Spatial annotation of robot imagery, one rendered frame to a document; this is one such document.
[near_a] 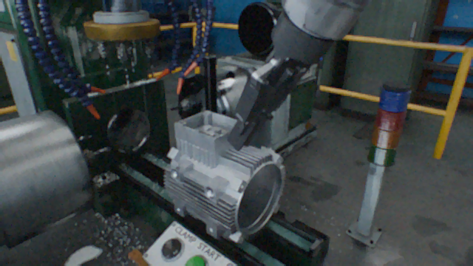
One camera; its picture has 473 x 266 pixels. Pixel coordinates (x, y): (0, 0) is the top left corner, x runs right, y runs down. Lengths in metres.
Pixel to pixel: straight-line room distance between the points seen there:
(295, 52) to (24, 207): 0.55
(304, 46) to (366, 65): 3.37
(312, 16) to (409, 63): 3.28
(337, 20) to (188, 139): 0.40
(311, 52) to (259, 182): 0.42
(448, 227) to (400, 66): 2.72
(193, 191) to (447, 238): 0.70
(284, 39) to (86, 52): 0.74
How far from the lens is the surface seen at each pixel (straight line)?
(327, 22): 0.37
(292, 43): 0.39
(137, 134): 1.01
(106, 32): 0.79
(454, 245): 1.03
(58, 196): 0.71
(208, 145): 0.62
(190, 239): 0.48
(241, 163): 0.61
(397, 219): 1.05
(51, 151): 0.70
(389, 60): 3.68
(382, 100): 0.76
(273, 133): 1.14
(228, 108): 0.94
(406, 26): 3.61
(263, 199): 0.74
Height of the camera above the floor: 1.41
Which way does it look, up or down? 25 degrees down
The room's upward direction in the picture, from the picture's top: straight up
